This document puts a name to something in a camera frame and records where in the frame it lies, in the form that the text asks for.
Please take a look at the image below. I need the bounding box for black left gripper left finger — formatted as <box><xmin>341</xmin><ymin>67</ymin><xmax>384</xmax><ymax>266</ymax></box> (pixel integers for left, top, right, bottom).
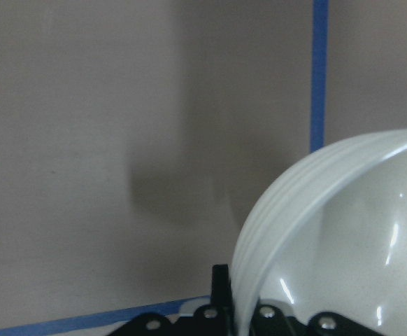
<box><xmin>211</xmin><ymin>264</ymin><xmax>232</xmax><ymax>335</ymax></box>

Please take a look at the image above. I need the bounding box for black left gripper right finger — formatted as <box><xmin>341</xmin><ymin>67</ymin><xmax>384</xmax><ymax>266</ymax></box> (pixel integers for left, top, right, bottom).
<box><xmin>249</xmin><ymin>301</ymin><xmax>382</xmax><ymax>336</ymax></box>

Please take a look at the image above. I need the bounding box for white ceramic bowl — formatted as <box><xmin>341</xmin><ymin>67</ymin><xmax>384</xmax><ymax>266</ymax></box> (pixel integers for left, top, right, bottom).
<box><xmin>231</xmin><ymin>129</ymin><xmax>407</xmax><ymax>335</ymax></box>

